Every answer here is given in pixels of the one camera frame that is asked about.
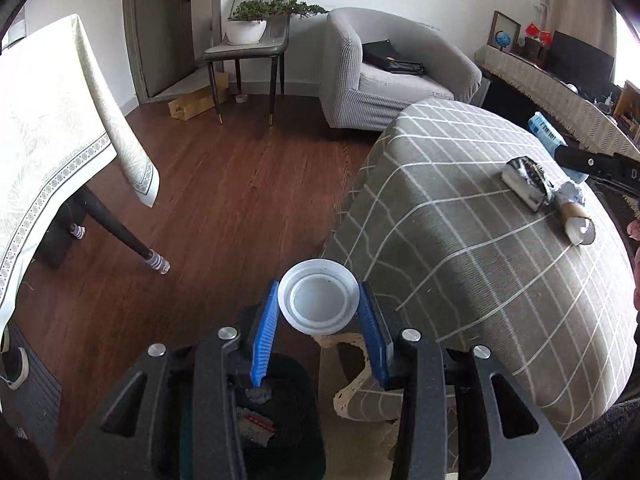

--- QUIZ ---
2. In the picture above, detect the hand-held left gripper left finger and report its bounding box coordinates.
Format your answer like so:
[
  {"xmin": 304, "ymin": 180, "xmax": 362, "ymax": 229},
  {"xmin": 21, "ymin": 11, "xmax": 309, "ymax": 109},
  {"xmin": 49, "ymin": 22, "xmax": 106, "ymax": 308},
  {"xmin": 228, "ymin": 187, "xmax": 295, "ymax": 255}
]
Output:
[{"xmin": 55, "ymin": 280, "xmax": 281, "ymax": 480}]

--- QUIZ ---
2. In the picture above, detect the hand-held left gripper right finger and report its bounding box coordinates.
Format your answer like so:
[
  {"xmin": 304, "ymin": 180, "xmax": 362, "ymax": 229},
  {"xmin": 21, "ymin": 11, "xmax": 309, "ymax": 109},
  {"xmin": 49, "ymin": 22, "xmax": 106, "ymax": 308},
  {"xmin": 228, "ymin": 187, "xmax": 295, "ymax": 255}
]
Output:
[{"xmin": 359, "ymin": 280, "xmax": 583, "ymax": 480}]

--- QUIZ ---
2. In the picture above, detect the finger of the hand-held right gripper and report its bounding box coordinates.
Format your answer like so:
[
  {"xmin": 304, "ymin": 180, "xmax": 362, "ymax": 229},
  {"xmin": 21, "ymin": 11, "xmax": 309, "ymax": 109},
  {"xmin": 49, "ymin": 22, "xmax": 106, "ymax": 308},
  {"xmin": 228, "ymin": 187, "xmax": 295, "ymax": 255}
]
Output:
[{"xmin": 554, "ymin": 145, "xmax": 623, "ymax": 178}]

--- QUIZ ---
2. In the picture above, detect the blue packet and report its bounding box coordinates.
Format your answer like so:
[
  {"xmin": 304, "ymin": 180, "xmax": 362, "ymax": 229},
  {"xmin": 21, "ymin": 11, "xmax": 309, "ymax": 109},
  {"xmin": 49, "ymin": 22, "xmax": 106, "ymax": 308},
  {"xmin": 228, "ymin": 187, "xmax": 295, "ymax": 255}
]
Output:
[{"xmin": 528, "ymin": 111, "xmax": 586, "ymax": 183}]

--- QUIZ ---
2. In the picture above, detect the white plastic lid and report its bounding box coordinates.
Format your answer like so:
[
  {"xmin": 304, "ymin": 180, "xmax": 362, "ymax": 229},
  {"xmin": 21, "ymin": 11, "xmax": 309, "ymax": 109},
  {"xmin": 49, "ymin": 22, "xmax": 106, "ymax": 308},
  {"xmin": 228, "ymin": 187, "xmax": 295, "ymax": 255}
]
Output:
[{"xmin": 277, "ymin": 258, "xmax": 361, "ymax": 336}]

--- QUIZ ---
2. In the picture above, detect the dark teal trash bin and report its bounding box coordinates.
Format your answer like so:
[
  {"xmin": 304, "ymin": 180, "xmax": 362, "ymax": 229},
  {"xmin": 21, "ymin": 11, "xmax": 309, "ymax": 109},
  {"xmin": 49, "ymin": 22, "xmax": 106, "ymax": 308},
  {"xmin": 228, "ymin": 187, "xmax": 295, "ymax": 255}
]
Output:
[{"xmin": 170, "ymin": 350, "xmax": 326, "ymax": 480}]

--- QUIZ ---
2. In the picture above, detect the crumpled blue white paper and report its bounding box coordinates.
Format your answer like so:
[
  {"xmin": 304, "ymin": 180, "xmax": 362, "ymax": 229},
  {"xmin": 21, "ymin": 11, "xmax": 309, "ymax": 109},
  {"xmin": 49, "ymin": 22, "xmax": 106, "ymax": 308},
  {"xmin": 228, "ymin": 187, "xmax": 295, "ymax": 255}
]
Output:
[{"xmin": 555, "ymin": 181, "xmax": 587, "ymax": 207}]

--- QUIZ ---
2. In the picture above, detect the black foil packet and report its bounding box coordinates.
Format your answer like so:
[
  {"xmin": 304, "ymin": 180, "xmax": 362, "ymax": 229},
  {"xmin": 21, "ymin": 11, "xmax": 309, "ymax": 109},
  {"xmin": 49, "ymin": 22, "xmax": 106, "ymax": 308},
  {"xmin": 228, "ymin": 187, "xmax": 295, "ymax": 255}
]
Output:
[{"xmin": 501, "ymin": 156, "xmax": 556, "ymax": 212}]

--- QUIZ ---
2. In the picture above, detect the cardboard tube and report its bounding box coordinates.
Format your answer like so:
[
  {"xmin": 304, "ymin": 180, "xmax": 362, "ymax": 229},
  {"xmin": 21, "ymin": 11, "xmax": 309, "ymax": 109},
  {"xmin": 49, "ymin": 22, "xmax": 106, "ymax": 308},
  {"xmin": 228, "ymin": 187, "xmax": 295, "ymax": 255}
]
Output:
[{"xmin": 556, "ymin": 200, "xmax": 597, "ymax": 247}]

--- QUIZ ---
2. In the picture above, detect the wooden desk organizer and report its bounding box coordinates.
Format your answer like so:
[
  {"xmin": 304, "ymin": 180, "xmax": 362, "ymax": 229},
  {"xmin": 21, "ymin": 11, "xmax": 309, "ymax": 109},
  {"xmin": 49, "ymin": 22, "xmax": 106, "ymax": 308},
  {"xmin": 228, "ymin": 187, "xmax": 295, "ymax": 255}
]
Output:
[{"xmin": 612, "ymin": 80, "xmax": 640, "ymax": 141}]

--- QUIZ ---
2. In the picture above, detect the side counter with fringed cloth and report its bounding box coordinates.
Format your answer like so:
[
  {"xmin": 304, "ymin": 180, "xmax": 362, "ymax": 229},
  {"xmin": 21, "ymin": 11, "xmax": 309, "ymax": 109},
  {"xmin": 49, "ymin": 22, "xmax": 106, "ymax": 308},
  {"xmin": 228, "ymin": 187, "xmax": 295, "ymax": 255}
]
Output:
[{"xmin": 474, "ymin": 45, "xmax": 640, "ymax": 161}]

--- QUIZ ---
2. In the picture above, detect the red white wrapper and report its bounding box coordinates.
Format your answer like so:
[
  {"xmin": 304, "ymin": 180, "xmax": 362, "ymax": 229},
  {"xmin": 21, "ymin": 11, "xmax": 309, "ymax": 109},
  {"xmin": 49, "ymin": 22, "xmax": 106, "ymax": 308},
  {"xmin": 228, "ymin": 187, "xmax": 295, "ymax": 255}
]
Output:
[{"xmin": 239, "ymin": 406, "xmax": 277, "ymax": 447}]

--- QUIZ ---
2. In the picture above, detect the black monitor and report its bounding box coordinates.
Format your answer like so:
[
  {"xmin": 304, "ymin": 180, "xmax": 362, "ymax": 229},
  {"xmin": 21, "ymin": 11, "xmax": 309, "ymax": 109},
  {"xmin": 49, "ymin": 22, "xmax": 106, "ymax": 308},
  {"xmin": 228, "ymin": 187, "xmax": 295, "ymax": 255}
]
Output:
[{"xmin": 549, "ymin": 31, "xmax": 616, "ymax": 83}]

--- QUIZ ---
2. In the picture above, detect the beige rug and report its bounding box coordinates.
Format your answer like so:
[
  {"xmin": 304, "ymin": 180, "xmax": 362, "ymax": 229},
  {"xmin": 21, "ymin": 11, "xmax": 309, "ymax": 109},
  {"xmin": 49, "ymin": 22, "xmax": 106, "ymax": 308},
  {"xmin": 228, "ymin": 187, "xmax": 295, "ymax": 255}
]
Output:
[{"xmin": 317, "ymin": 332, "xmax": 401, "ymax": 480}]

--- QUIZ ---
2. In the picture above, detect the brown wooden box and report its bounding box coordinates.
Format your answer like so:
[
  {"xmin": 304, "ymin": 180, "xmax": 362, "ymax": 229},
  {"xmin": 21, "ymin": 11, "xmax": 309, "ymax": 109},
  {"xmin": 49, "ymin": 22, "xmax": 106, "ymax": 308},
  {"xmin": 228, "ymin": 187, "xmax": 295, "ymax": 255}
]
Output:
[{"xmin": 524, "ymin": 37, "xmax": 551, "ymax": 66}]

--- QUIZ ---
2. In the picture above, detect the grey checked tablecloth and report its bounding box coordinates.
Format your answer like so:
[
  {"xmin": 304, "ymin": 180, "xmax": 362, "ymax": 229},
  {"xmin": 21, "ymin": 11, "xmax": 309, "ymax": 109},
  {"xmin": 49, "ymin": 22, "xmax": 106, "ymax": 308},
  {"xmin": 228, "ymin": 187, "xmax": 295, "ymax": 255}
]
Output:
[{"xmin": 322, "ymin": 99, "xmax": 633, "ymax": 461}]

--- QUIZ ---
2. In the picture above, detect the framed globe picture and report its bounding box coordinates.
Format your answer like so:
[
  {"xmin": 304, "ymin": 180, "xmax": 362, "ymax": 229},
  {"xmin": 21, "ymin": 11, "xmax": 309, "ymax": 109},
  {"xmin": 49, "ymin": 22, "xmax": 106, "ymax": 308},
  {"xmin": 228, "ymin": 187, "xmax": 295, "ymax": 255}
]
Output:
[{"xmin": 487, "ymin": 10, "xmax": 522, "ymax": 54}]

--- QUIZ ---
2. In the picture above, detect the dark table leg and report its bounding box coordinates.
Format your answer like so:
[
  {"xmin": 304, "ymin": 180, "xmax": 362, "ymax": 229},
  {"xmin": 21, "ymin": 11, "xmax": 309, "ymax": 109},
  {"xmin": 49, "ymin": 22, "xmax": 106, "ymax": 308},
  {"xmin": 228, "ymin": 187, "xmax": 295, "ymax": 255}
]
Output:
[{"xmin": 67, "ymin": 185, "xmax": 171, "ymax": 276}]

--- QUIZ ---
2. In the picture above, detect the black bag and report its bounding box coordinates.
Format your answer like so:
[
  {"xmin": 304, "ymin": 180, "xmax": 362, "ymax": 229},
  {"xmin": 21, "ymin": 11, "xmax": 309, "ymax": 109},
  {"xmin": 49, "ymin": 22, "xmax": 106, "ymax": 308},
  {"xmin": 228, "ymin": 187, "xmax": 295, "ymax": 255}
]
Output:
[{"xmin": 361, "ymin": 40, "xmax": 427, "ymax": 77}]

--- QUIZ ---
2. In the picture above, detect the black box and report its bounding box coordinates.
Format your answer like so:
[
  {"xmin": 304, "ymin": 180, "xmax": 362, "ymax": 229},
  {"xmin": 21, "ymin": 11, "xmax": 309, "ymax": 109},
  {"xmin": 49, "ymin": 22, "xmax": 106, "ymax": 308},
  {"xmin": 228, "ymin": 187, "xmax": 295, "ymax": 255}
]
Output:
[{"xmin": 37, "ymin": 205, "xmax": 87, "ymax": 269}]

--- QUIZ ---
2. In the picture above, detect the cardboard box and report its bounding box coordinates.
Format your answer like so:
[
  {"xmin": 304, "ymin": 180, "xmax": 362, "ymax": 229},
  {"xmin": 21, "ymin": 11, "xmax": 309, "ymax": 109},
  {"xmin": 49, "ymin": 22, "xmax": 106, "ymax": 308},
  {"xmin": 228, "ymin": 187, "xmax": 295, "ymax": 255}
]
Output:
[{"xmin": 167, "ymin": 72, "xmax": 231, "ymax": 122}]

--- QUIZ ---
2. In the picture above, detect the dark floor mat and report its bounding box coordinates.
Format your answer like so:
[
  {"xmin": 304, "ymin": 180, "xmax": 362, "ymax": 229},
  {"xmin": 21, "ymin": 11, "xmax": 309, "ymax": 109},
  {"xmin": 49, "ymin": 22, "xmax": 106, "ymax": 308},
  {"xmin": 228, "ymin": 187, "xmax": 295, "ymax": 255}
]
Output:
[{"xmin": 0, "ymin": 320, "xmax": 63, "ymax": 461}]

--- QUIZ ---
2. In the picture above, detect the white shoe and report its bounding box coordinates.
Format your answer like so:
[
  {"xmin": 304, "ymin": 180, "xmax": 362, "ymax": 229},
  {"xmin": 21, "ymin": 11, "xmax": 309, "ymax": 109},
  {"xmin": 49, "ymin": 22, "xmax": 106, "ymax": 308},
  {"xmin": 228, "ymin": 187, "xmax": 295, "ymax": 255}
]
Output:
[{"xmin": 0, "ymin": 346, "xmax": 30, "ymax": 391}]

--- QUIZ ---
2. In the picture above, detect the grey armchair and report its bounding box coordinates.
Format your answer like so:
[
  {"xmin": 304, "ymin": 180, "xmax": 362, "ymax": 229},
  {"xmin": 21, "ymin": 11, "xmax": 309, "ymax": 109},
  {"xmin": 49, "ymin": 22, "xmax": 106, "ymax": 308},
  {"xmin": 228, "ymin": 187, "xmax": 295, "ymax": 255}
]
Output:
[{"xmin": 318, "ymin": 7, "xmax": 482, "ymax": 132}]

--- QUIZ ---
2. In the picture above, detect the grey dining chair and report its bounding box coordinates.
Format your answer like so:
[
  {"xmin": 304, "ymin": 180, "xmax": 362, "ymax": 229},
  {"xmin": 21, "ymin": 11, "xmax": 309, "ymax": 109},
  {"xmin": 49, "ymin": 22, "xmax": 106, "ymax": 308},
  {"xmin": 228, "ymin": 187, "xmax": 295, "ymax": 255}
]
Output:
[{"xmin": 204, "ymin": 0, "xmax": 292, "ymax": 126}]

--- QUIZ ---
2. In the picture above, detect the white patterned tablecloth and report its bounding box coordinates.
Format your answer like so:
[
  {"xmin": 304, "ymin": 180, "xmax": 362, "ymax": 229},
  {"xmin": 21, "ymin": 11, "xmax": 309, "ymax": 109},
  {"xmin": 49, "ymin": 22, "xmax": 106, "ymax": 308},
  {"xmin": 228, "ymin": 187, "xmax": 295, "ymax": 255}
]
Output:
[{"xmin": 0, "ymin": 14, "xmax": 161, "ymax": 328}]

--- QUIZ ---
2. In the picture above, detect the potted plant in white bowl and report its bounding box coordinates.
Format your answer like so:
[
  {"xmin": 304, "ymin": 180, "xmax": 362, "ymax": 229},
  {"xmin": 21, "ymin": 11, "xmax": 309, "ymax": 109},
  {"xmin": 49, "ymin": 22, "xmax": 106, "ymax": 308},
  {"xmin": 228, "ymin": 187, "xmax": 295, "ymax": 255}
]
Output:
[{"xmin": 222, "ymin": 0, "xmax": 331, "ymax": 46}]

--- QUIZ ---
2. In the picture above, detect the grey door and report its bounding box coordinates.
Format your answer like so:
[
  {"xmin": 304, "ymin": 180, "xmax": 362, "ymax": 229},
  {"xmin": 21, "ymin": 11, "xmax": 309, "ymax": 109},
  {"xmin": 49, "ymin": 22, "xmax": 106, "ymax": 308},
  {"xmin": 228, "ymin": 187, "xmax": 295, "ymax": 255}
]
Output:
[{"xmin": 125, "ymin": 0, "xmax": 196, "ymax": 98}]

